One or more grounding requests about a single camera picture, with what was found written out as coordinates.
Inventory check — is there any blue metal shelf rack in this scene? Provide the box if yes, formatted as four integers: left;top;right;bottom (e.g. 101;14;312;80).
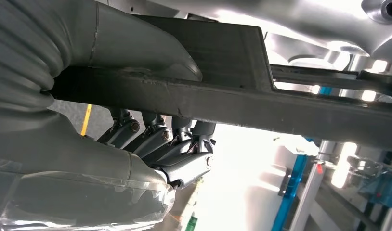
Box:
272;137;308;231

